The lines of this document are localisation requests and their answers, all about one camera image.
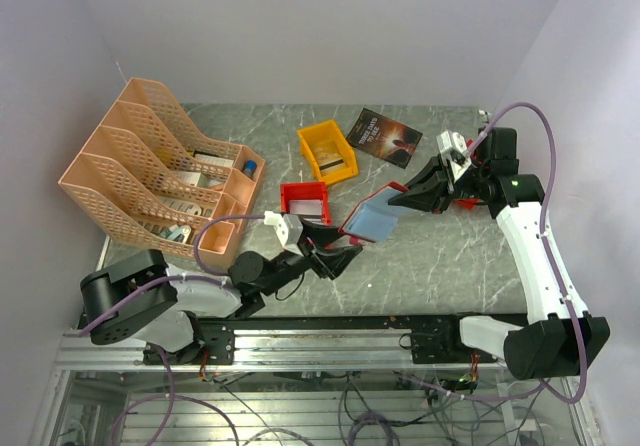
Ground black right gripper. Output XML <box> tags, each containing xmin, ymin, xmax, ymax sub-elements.
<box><xmin>388</xmin><ymin>152</ymin><xmax>488</xmax><ymax>214</ymax></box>

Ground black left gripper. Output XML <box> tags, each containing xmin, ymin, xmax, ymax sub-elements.
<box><xmin>260</xmin><ymin>215</ymin><xmax>363</xmax><ymax>296</ymax></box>

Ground white credit card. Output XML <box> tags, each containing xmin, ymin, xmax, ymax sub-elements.
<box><xmin>288</xmin><ymin>199</ymin><xmax>323</xmax><ymax>217</ymax></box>

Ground red leather card holder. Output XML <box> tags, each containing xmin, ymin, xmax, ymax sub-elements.
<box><xmin>339</xmin><ymin>181</ymin><xmax>411</xmax><ymax>243</ymax></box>

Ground red plastic bin with cards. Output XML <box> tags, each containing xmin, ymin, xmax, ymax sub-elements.
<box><xmin>280</xmin><ymin>182</ymin><xmax>331</xmax><ymax>225</ymax></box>

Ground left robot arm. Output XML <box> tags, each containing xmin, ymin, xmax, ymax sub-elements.
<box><xmin>79</xmin><ymin>211</ymin><xmax>363</xmax><ymax>363</ymax></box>

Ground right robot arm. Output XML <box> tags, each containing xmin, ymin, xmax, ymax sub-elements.
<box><xmin>388</xmin><ymin>128</ymin><xmax>610</xmax><ymax>380</ymax></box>

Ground gold card in yellow bin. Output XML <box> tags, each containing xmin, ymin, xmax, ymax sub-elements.
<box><xmin>314</xmin><ymin>141</ymin><xmax>346</xmax><ymax>176</ymax></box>

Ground red plastic bin right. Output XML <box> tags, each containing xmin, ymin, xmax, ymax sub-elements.
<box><xmin>449</xmin><ymin>138</ymin><xmax>489</xmax><ymax>210</ymax></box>

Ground dark booklet three days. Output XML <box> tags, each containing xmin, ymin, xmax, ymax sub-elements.
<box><xmin>346</xmin><ymin>108</ymin><xmax>423</xmax><ymax>169</ymax></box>

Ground yellow plastic bin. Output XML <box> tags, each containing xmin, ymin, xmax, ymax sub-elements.
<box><xmin>297</xmin><ymin>119</ymin><xmax>359</xmax><ymax>186</ymax></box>

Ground blue capped bottle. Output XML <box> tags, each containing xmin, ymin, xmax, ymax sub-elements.
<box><xmin>243</xmin><ymin>160</ymin><xmax>257</xmax><ymax>176</ymax></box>

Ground peach plastic desk organizer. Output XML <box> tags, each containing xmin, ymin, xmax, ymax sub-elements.
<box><xmin>59</xmin><ymin>78</ymin><xmax>266</xmax><ymax>268</ymax></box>

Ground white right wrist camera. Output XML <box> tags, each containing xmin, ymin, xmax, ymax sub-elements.
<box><xmin>436</xmin><ymin>130</ymin><xmax>472</xmax><ymax>184</ymax></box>

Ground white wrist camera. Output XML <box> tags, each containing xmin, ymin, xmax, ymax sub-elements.
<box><xmin>436</xmin><ymin>130</ymin><xmax>472</xmax><ymax>184</ymax></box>
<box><xmin>263</xmin><ymin>211</ymin><xmax>303</xmax><ymax>249</ymax></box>

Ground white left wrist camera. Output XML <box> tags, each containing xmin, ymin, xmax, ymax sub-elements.
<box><xmin>263</xmin><ymin>211</ymin><xmax>303</xmax><ymax>249</ymax></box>

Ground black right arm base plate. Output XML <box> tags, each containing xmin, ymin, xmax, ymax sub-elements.
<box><xmin>399</xmin><ymin>315</ymin><xmax>497</xmax><ymax>364</ymax></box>

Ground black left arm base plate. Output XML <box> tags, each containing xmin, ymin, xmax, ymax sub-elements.
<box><xmin>165</xmin><ymin>325</ymin><xmax>236</xmax><ymax>366</ymax></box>

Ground aluminium mounting rail frame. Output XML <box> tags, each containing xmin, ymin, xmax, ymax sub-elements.
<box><xmin>31</xmin><ymin>315</ymin><xmax>599</xmax><ymax>445</ymax></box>

